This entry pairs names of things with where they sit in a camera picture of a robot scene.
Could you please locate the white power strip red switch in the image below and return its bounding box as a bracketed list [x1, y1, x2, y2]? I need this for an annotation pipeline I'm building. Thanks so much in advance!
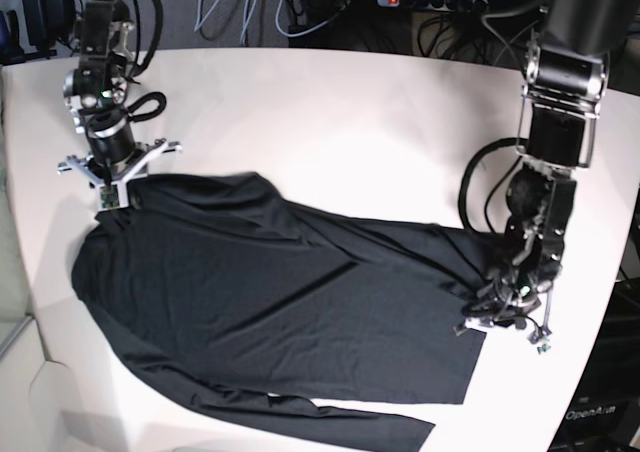
[377, 0, 489, 13]

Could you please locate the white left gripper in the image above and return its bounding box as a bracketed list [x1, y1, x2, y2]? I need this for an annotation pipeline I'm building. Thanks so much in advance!
[454, 271, 553, 354]

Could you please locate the white cable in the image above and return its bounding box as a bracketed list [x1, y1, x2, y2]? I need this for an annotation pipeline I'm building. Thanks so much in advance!
[192, 0, 261, 43]

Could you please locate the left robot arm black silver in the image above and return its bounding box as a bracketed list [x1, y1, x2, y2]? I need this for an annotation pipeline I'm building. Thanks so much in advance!
[455, 0, 639, 352]

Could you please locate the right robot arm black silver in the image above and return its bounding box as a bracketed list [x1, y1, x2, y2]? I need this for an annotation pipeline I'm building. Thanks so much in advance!
[58, 0, 181, 212]

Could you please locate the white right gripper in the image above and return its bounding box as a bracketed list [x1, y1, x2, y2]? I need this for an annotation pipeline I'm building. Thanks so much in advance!
[57, 139, 182, 211]

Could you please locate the black equipment on floor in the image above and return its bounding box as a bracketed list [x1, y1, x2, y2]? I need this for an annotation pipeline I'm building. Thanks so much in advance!
[22, 0, 76, 52]

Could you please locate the black OpenArm case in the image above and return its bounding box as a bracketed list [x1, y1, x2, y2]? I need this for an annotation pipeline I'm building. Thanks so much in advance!
[549, 279, 639, 451]

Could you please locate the dark grey long-sleeve T-shirt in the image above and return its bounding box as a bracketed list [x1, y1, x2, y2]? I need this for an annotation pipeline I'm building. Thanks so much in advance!
[71, 174, 495, 451]

